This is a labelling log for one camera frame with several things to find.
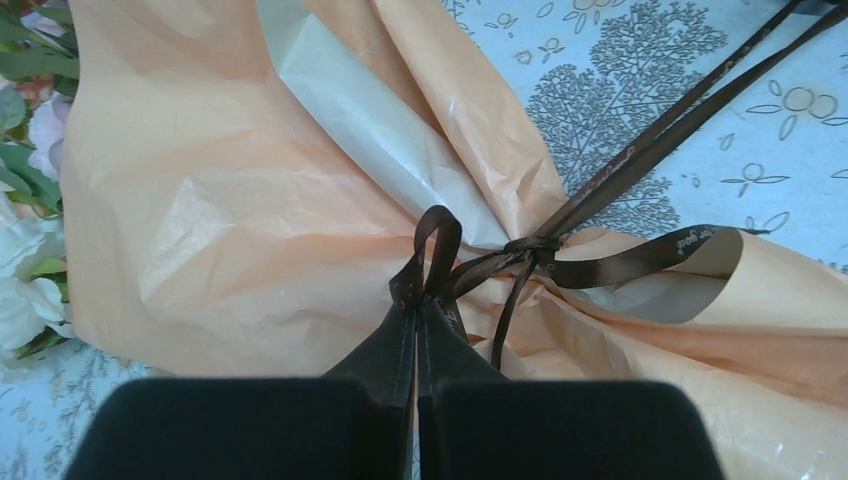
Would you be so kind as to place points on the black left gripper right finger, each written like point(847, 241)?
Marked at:
point(475, 423)

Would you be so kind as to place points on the pink fake flower bunch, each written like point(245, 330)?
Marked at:
point(40, 69)

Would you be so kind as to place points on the floral patterned table mat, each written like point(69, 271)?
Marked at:
point(662, 99)

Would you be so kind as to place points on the dark brown ribbon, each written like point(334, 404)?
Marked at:
point(432, 277)

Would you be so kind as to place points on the brown kraft wrapping paper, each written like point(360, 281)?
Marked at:
point(232, 199)

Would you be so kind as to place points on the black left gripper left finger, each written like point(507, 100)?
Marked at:
point(353, 422)

